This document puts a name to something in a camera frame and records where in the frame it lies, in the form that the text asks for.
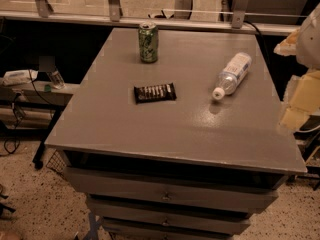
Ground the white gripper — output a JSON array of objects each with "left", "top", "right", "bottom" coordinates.
[{"left": 274, "top": 30, "right": 320, "bottom": 131}]

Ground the black rxbar chocolate bar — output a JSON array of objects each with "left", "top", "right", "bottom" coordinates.
[{"left": 134, "top": 83, "right": 177, "bottom": 104}]

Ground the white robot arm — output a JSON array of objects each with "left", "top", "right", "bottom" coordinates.
[{"left": 274, "top": 4, "right": 320, "bottom": 131}]

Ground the clear plastic water bottle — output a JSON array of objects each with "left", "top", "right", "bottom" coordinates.
[{"left": 212, "top": 52, "right": 252, "bottom": 100}]

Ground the grey drawer cabinet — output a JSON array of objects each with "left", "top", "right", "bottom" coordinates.
[{"left": 46, "top": 28, "right": 306, "bottom": 240}]

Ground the green soda can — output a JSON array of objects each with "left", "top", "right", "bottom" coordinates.
[{"left": 138, "top": 21, "right": 158, "bottom": 63}]

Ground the small background water bottle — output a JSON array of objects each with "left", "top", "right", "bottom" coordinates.
[{"left": 47, "top": 70, "right": 65, "bottom": 89}]

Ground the low side bench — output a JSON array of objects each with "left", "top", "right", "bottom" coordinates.
[{"left": 0, "top": 81, "right": 79, "bottom": 169}]

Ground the white wipes pack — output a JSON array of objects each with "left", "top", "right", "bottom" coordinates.
[{"left": 3, "top": 69, "right": 38, "bottom": 86}]

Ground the metal window rail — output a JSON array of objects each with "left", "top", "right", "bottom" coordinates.
[{"left": 0, "top": 0, "right": 299, "bottom": 36}]

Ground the black floor cable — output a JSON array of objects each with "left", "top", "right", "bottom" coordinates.
[{"left": 2, "top": 93, "right": 23, "bottom": 156}]

